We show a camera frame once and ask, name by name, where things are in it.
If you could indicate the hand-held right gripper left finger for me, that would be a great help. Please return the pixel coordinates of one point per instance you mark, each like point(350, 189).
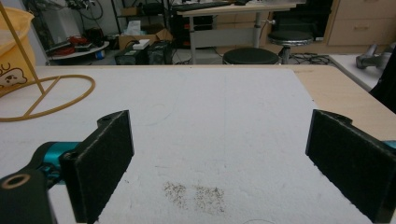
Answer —
point(99, 161)

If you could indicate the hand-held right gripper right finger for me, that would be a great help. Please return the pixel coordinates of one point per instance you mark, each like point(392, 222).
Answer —
point(351, 165)

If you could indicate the white side table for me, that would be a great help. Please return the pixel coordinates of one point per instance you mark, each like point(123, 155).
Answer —
point(351, 70)

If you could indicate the grey metal tool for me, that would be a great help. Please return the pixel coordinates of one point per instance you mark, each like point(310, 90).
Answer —
point(370, 59)

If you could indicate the black computer tower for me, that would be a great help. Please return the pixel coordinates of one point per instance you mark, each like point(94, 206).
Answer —
point(130, 56)

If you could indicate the white round low table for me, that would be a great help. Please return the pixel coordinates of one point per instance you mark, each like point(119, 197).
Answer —
point(77, 53)

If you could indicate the white table mat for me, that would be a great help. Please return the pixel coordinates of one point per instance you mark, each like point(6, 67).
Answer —
point(202, 118)

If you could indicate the red cloth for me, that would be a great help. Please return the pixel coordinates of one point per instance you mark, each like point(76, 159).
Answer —
point(77, 40)

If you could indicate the dark speckled box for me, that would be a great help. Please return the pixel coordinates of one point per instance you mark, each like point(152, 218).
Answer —
point(159, 53)

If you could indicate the small white box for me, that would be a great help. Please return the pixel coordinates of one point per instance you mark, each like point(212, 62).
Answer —
point(141, 44)

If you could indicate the cardboard box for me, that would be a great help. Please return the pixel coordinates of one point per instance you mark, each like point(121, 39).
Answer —
point(127, 39)

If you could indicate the yellow plastic bin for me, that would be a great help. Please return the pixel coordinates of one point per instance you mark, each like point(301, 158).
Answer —
point(14, 59)

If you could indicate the wooden drawer cabinet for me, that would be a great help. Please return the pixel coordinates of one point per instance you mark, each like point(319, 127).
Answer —
point(361, 25)

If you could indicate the black round stool chrome rim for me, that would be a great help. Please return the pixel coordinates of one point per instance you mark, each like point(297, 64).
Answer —
point(290, 38)

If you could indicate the black round stool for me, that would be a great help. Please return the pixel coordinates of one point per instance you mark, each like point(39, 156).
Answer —
point(250, 56)

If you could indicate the light wooden desk grey legs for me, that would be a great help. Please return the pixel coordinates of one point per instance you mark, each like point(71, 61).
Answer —
point(218, 37)

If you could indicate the black keyboard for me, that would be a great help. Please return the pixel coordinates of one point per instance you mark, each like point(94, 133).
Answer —
point(202, 5)

